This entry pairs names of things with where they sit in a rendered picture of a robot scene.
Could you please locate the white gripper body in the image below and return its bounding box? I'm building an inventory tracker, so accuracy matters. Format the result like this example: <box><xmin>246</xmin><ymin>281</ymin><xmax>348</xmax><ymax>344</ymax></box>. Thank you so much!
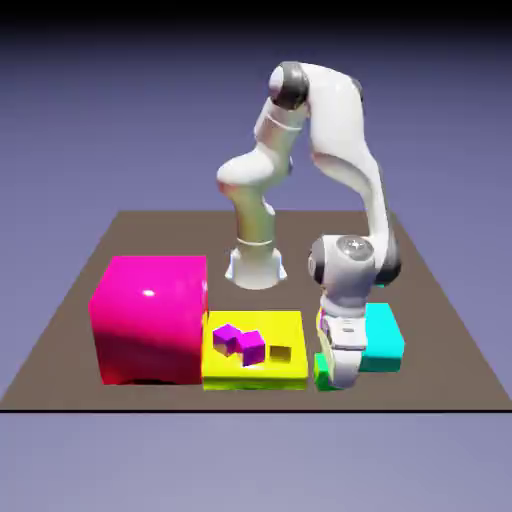
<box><xmin>315</xmin><ymin>306</ymin><xmax>368</xmax><ymax>390</ymax></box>

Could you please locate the small purple cube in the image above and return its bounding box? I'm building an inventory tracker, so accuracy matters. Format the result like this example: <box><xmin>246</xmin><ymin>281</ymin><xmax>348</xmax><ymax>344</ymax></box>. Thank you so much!
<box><xmin>236</xmin><ymin>330</ymin><xmax>267</xmax><ymax>368</ymax></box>
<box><xmin>212</xmin><ymin>323</ymin><xmax>244</xmax><ymax>358</ymax></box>

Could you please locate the large green box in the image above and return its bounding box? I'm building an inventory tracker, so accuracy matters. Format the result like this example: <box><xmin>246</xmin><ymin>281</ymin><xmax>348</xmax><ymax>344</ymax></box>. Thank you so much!
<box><xmin>313</xmin><ymin>351</ymin><xmax>341</xmax><ymax>392</ymax></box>

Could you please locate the large cyan box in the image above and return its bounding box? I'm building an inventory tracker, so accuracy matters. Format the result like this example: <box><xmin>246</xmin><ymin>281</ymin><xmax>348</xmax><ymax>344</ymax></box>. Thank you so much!
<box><xmin>358</xmin><ymin>302</ymin><xmax>406</xmax><ymax>374</ymax></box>

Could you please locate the large yellow box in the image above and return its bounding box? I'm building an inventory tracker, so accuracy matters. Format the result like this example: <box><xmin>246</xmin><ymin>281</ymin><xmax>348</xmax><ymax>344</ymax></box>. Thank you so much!
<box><xmin>200</xmin><ymin>310</ymin><xmax>310</xmax><ymax>392</ymax></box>

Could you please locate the large pink box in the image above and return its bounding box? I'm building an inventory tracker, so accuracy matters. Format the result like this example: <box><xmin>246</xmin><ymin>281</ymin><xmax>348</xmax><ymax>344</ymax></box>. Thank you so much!
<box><xmin>87</xmin><ymin>254</ymin><xmax>209</xmax><ymax>386</ymax></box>

